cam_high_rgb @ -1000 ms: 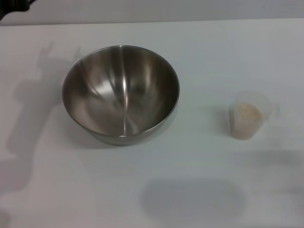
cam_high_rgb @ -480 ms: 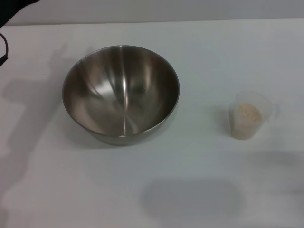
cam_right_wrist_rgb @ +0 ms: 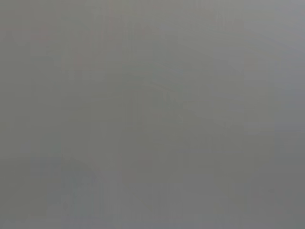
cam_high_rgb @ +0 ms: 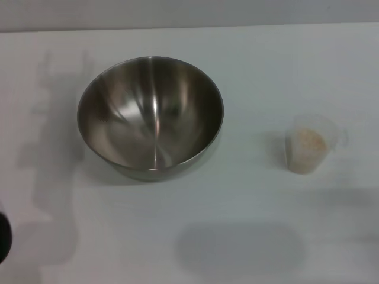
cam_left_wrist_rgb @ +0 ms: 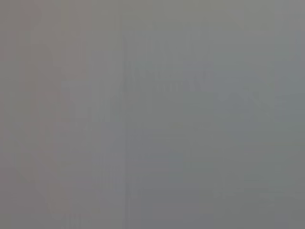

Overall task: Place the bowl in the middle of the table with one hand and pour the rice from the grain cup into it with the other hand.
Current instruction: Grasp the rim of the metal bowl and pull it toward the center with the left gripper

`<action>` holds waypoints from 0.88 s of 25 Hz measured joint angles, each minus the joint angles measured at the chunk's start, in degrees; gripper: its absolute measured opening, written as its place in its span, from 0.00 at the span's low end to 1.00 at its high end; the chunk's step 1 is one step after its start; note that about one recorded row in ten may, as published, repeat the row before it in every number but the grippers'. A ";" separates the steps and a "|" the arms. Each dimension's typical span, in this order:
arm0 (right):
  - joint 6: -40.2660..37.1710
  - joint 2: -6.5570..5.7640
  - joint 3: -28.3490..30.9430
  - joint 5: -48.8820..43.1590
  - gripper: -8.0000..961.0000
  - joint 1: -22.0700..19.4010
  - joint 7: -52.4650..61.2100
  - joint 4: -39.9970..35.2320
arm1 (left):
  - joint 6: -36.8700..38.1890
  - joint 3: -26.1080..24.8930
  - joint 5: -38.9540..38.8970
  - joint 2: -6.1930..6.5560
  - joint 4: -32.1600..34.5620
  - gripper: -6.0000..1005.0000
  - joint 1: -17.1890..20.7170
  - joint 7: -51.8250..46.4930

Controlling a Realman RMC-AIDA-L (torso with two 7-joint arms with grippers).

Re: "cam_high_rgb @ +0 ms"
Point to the stainless steel mixing bowl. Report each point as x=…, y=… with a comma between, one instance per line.
x=148, y=118

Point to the white rice grains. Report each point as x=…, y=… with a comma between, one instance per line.
x=309, y=143

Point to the clear plastic measuring cup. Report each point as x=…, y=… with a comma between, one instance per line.
x=308, y=167

